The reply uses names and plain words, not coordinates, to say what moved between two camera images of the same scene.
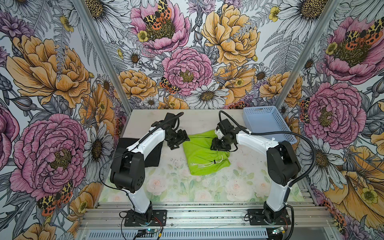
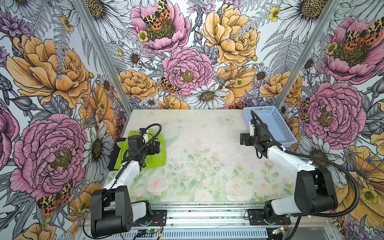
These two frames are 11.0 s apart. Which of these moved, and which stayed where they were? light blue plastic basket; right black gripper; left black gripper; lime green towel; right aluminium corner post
Moved: right black gripper; lime green towel; left black gripper
Stayed: right aluminium corner post; light blue plastic basket
